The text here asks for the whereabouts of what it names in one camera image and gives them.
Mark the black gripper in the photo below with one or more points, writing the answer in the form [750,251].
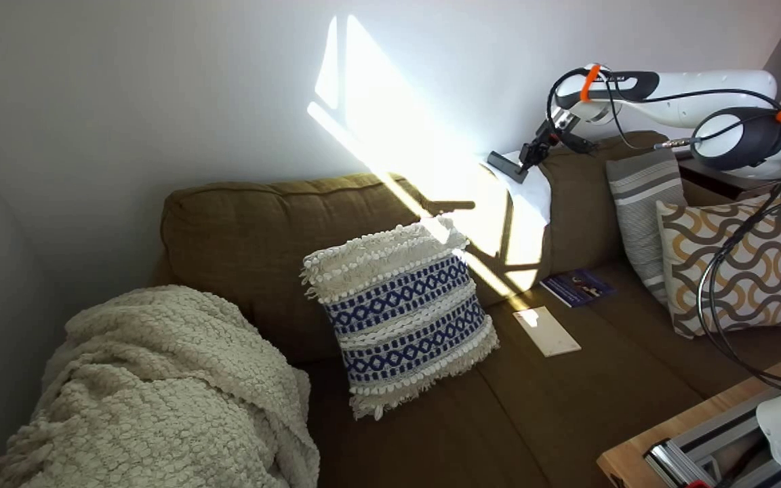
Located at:
[553,134]

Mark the black remote control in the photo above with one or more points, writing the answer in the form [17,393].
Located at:
[502,165]

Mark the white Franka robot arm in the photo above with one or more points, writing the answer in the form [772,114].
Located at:
[716,91]

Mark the white cloth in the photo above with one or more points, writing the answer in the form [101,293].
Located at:
[534,192]

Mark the grey striped pillow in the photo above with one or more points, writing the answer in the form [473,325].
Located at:
[639,206]

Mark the dark blue booklet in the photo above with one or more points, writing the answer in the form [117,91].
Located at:
[577,287]

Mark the dark wooden side table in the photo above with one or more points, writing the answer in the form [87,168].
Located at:
[705,172]

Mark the blue white woven pillow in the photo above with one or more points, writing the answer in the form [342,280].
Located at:
[404,316]

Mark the yellow grey wave pattern pillow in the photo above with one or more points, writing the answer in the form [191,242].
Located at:
[751,271]

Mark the brown fabric sofa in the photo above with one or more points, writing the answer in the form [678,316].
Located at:
[553,408]

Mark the light wooden robot table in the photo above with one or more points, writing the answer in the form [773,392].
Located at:
[643,450]

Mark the cream knitted blanket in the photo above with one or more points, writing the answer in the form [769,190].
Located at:
[155,388]

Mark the aluminium rail frame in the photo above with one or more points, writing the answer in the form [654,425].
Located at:
[705,449]

